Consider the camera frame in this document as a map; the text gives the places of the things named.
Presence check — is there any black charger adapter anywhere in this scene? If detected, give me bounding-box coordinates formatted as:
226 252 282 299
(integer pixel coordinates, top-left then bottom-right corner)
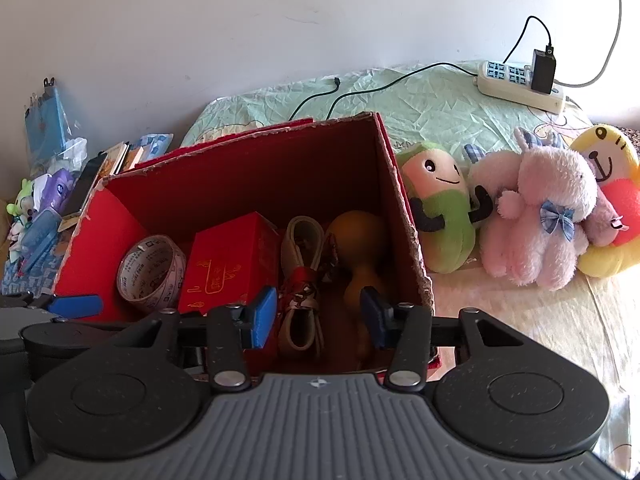
530 46 558 97

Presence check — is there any pink rabbit plush toy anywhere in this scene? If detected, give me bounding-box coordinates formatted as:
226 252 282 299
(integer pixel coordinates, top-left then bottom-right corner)
462 127 599 292

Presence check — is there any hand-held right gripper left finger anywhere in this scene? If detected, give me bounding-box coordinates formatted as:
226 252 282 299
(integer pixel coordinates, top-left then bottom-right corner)
107 285 278 393

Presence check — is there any green toy figure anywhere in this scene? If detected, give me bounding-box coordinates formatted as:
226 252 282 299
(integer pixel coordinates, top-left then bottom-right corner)
6 179 39 217

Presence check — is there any white power cable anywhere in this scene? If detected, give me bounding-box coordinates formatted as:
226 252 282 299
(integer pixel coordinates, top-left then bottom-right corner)
562 0 624 89

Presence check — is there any black charger cable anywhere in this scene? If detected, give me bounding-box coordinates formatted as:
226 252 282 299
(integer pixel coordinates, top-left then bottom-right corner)
288 15 554 122

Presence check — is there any large red cardboard box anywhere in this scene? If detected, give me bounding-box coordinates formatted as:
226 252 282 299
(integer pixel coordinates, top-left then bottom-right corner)
51 111 444 377

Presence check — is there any printed clear tape roll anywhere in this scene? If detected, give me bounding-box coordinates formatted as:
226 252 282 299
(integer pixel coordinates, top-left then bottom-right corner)
116 233 187 314

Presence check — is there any pale yellow cloth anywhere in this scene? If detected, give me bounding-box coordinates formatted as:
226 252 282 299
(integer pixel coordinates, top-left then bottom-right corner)
429 255 640 413

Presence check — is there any yellow plush toy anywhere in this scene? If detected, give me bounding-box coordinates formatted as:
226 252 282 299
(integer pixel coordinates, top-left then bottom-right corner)
569 123 640 279

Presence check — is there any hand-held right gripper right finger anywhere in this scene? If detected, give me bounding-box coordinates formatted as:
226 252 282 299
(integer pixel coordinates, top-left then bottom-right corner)
359 286 528 393

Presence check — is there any green bean plush toy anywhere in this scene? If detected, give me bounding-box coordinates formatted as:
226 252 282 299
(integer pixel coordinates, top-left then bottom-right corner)
396 141 494 276

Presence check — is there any blue packet in clear bag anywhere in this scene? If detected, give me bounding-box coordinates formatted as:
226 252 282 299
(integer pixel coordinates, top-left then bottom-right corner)
23 76 77 162

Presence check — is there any white power strip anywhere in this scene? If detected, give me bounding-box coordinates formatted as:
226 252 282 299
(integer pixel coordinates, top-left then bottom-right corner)
476 60 567 114

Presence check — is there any blue pencil case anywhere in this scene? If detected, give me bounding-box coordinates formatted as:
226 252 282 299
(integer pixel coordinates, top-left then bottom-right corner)
19 209 64 267

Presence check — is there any purple packet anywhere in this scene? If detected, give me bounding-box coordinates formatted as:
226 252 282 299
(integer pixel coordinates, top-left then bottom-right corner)
36 168 77 217

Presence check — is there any picture book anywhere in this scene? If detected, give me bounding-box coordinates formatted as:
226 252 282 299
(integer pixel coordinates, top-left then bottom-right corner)
99 142 132 177

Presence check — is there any small purple plush toy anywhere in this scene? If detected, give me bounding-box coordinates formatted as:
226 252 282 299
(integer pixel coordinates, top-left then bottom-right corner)
581 159 629 249

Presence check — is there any white toy figure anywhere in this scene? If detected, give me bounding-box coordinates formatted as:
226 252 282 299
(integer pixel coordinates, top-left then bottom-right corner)
6 216 27 262

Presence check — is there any beige cable bundle red ribbon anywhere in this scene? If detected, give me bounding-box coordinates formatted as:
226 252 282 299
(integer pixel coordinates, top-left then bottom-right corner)
276 215 342 359

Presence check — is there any orange book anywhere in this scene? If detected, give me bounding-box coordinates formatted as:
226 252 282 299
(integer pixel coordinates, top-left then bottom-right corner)
122 145 151 172

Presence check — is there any black phone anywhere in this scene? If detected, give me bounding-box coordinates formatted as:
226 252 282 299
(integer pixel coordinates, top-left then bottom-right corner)
61 152 109 222

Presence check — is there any white crumpled plastic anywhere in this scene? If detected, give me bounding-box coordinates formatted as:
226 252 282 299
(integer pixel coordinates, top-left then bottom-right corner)
49 136 89 172

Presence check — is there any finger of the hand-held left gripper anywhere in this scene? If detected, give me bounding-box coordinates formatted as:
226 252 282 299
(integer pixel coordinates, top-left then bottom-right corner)
30 292 104 321

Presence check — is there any brown wooden gourd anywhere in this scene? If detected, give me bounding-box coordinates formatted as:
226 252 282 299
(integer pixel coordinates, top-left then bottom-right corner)
324 210 390 362

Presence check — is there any small red gift box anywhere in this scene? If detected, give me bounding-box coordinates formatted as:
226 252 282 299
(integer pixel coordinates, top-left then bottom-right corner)
177 211 282 367

